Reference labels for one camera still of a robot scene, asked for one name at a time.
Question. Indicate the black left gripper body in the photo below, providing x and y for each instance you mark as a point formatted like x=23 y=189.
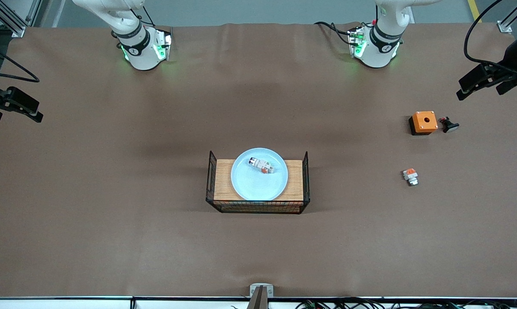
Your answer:
x=515 y=59

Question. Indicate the white red button module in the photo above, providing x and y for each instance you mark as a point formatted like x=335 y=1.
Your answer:
x=262 y=165

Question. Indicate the light blue round plate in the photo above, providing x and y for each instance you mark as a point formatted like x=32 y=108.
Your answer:
x=254 y=184

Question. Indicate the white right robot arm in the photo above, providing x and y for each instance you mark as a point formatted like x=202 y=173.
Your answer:
x=142 y=56

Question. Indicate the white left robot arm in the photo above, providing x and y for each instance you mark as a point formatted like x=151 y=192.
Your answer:
x=378 y=56

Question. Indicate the black push button clear cap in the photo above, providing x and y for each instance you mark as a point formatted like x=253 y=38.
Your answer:
x=449 y=125

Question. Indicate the orange button box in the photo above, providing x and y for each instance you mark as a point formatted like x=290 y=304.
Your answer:
x=424 y=121

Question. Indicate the small white orange contact block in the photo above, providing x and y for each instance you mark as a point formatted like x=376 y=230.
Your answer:
x=410 y=175

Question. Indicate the brown table cover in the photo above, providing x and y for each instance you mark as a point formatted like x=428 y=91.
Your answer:
x=112 y=236

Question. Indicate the white table edge strip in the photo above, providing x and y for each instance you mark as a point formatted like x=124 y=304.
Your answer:
x=69 y=304

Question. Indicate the wooden board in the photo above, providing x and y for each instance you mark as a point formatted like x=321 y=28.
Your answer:
x=224 y=180

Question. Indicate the aluminium frame profile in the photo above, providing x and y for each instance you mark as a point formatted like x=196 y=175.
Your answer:
x=505 y=26
x=13 y=26

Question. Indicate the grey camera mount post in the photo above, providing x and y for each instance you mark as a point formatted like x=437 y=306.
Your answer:
x=261 y=296

